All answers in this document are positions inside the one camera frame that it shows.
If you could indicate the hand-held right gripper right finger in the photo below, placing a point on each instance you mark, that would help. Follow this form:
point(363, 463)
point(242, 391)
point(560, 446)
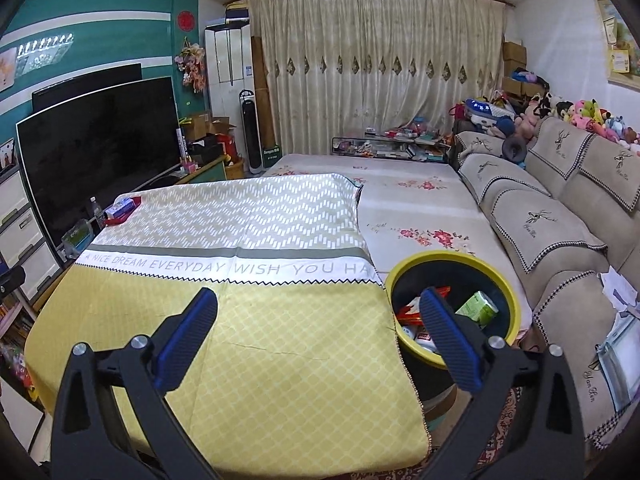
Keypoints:
point(450, 345)

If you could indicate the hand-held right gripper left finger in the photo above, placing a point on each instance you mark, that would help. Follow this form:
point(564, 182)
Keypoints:
point(185, 340)

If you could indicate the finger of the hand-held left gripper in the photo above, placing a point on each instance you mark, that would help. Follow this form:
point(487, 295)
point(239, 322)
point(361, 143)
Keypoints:
point(12, 280)

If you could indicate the light green cardboard box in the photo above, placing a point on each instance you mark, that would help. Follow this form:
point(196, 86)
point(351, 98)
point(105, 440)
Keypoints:
point(477, 310)

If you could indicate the red snack packet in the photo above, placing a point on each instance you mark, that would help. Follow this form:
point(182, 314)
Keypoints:
point(410, 312)

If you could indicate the yellow rimmed dark waste bin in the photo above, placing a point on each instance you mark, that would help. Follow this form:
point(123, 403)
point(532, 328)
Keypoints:
point(440, 272)

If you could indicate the shelf of books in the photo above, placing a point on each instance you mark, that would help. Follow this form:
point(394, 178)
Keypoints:
point(20, 330)

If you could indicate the white drawer cabinet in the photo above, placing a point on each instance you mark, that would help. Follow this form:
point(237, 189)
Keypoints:
point(25, 230)

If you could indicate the clear plastic box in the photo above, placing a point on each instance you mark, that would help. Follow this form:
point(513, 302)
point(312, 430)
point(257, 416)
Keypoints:
point(77, 240)

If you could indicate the clear water bottle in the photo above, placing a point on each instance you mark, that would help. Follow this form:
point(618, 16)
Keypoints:
point(96, 212)

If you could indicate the yellow printed tablecloth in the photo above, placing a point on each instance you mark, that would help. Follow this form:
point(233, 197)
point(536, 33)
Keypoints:
point(300, 335)

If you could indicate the red flat box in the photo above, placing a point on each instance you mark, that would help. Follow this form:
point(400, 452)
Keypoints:
point(117, 221)

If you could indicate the large black television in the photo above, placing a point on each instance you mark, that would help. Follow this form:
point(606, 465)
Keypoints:
point(100, 160)

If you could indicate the floral white sheet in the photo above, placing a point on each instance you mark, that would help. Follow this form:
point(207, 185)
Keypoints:
point(415, 200)

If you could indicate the beige fabric sofa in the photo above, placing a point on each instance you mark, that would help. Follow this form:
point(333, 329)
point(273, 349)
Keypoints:
point(540, 225)

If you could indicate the clear plastic bag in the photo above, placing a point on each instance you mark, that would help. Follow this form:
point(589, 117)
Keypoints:
point(617, 365)

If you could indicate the white crumpled paper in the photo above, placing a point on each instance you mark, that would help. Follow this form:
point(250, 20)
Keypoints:
point(620, 290)

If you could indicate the white long box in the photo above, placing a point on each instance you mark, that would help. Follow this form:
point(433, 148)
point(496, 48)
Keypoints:
point(181, 145)

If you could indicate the dark green box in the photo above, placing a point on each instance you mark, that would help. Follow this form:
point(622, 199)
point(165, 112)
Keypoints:
point(271, 156)

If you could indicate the dark neck pillow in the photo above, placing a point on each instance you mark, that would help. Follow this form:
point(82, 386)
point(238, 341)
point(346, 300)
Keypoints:
point(515, 148)

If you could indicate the cluttered glass coffee table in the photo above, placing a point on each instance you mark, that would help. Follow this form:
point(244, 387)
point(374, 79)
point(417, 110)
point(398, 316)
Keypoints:
point(385, 147)

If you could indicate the open cardboard box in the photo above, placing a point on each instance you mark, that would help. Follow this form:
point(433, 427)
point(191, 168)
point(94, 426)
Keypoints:
point(222, 126)
point(196, 126)

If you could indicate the white tower fan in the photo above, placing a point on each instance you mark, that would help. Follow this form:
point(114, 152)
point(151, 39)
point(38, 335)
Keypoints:
point(251, 135)

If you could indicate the blue star print bag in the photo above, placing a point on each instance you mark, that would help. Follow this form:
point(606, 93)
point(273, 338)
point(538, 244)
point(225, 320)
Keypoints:
point(481, 108)

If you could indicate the pile of plush toys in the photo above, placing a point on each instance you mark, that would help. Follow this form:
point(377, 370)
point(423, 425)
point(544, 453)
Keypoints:
point(585, 112)

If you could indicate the artificial flower decoration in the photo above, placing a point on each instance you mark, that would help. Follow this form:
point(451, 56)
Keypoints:
point(192, 65)

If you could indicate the white standing air conditioner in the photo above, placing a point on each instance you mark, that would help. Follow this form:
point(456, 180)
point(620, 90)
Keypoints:
point(227, 60)

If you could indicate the beige patterned curtain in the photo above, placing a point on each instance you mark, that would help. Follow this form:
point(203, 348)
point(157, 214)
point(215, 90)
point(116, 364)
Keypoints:
point(375, 60)

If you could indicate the stack of cardboard boxes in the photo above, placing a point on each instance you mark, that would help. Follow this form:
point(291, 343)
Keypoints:
point(515, 52)

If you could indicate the boxes on air conditioner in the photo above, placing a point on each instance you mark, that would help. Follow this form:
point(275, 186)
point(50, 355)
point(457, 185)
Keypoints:
point(237, 13)

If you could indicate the photo frame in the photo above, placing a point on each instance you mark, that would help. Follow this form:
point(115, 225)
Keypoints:
point(6, 155)

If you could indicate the pink wall picture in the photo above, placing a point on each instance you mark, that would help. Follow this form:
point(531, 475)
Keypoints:
point(7, 70)

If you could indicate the red round wall ornament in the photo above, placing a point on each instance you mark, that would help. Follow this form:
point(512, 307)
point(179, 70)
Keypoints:
point(186, 20)

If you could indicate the framed wall picture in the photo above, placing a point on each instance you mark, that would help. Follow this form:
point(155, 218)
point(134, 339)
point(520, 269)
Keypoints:
point(620, 35)

